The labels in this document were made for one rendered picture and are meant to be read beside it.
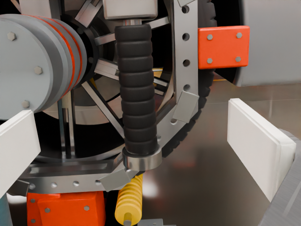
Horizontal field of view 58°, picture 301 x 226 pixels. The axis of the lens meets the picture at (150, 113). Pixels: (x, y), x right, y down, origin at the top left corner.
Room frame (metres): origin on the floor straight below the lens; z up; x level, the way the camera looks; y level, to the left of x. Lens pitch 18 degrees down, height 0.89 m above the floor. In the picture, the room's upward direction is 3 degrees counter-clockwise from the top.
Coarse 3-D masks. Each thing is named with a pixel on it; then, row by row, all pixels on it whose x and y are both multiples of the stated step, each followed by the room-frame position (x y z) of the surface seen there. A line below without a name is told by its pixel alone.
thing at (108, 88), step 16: (64, 0) 0.74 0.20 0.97; (80, 0) 0.74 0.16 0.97; (96, 0) 0.74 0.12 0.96; (80, 32) 0.69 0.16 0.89; (112, 32) 0.74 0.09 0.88; (112, 48) 0.74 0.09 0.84; (96, 80) 0.74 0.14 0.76; (112, 80) 0.74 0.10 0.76; (80, 96) 0.74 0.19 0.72; (112, 96) 0.74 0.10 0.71
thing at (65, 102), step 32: (0, 0) 0.78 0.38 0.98; (160, 0) 0.62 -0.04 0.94; (96, 32) 0.64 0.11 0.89; (96, 64) 0.59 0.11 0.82; (64, 96) 0.59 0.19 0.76; (96, 96) 0.59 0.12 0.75; (160, 96) 0.62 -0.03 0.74; (64, 128) 0.59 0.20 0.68; (96, 128) 0.76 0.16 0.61; (64, 160) 0.57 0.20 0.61; (96, 160) 0.57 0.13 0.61
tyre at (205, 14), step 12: (204, 0) 0.56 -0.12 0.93; (204, 12) 0.56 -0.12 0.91; (204, 24) 0.56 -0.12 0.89; (216, 24) 0.57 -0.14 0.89; (204, 72) 0.56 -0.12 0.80; (204, 84) 0.56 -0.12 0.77; (204, 96) 0.57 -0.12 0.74; (192, 120) 0.57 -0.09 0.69; (180, 132) 0.56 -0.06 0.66; (168, 144) 0.56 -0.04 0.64
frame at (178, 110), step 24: (192, 0) 0.48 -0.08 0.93; (192, 24) 0.48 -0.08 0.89; (192, 48) 0.48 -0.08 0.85; (192, 72) 0.48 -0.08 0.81; (192, 96) 0.48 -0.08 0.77; (168, 120) 0.48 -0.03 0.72; (48, 168) 0.52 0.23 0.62; (72, 168) 0.52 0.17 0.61; (96, 168) 0.52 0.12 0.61; (120, 168) 0.48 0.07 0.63; (24, 192) 0.48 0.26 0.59; (48, 192) 0.48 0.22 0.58
